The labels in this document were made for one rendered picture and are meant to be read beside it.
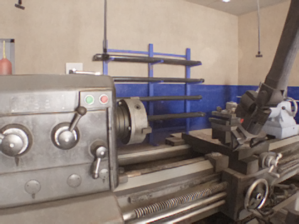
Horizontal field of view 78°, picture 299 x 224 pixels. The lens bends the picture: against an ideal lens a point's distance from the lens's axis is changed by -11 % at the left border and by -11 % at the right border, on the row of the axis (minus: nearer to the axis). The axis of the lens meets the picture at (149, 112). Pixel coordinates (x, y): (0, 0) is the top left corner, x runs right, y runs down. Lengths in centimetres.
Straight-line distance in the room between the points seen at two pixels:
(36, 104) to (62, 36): 343
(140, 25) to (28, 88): 401
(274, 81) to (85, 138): 69
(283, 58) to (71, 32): 385
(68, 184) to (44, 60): 338
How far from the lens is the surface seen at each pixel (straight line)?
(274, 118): 214
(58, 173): 86
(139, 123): 105
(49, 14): 428
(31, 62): 410
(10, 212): 92
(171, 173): 110
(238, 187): 125
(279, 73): 72
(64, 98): 80
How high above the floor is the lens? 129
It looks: 7 degrees down
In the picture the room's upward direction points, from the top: straight up
